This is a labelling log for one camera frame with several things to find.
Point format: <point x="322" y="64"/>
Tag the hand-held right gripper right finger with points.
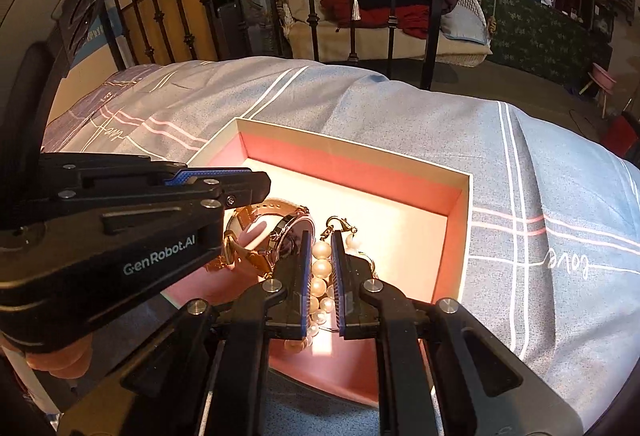
<point x="336" y="286"/>

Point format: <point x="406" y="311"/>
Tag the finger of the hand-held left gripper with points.
<point x="240" y="191"/>
<point x="210" y="175"/>

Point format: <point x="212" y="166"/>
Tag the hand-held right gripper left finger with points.
<point x="304" y="281"/>

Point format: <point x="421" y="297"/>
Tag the gold wrist watch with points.
<point x="285" y="228"/>

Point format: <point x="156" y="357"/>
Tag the box with pink lining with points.
<point x="390" y="226"/>

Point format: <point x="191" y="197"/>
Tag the person's left hand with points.
<point x="55" y="361"/>

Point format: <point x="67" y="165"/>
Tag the red clothing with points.
<point x="380" y="15"/>

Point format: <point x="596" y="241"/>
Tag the light blue pillow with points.
<point x="462" y="25"/>

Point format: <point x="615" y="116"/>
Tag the green patterned counter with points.
<point x="530" y="30"/>

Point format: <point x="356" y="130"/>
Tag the red bucket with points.
<point x="620" y="133"/>

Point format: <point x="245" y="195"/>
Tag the pink stool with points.
<point x="602" y="78"/>

